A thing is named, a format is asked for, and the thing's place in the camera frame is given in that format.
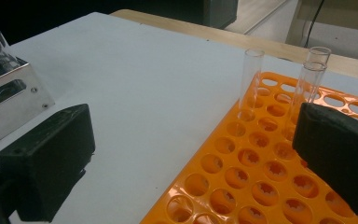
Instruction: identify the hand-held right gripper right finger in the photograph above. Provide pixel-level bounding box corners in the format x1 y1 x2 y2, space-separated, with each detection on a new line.
292 102 358 217

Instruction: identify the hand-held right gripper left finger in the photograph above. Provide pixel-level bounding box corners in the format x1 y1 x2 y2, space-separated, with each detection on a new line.
0 103 97 223

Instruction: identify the metal test tube rack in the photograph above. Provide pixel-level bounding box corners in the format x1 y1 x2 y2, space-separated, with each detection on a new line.
0 46 56 149

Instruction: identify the orange plastic test tube rack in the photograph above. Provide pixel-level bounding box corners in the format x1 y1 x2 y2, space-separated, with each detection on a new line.
139 71 358 224

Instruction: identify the black cabinet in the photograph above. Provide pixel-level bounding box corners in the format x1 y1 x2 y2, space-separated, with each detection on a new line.
99 0 206 26

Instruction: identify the grey cabinet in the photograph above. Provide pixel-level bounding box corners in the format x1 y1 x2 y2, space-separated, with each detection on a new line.
203 0 240 31

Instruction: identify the black hanging cable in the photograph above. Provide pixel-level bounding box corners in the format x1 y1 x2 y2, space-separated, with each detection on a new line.
303 0 326 49

